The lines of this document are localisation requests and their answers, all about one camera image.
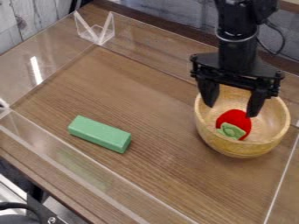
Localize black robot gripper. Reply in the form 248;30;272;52
191;53;286;117

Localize red plush strawberry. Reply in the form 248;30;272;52
215;109;252;141

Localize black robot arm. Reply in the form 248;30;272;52
191;0;286;117

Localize green rectangular block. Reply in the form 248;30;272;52
68;115;132;154

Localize black table clamp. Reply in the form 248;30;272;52
25;195;68;224

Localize clear acrylic tray wall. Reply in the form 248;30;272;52
0;8;299;224

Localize clear acrylic corner bracket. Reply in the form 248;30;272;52
73;11;115;46

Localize black cable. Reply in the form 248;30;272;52
0;200;31;214

